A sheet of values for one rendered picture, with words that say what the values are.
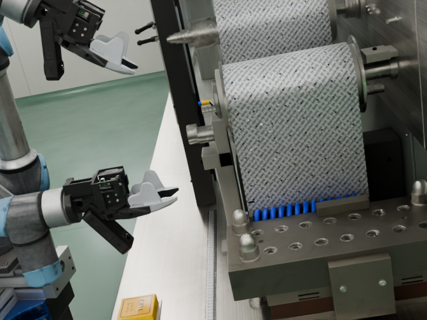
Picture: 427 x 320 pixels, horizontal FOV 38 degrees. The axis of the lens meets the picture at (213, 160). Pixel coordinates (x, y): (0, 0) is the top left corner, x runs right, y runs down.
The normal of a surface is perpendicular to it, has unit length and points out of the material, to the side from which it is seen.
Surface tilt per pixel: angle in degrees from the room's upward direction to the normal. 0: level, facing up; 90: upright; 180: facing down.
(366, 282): 90
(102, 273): 0
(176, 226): 0
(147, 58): 90
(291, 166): 90
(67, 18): 90
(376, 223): 0
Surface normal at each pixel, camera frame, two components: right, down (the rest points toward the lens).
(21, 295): -0.22, 0.41
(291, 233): -0.19, -0.91
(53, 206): -0.10, -0.11
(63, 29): 0.00, 0.38
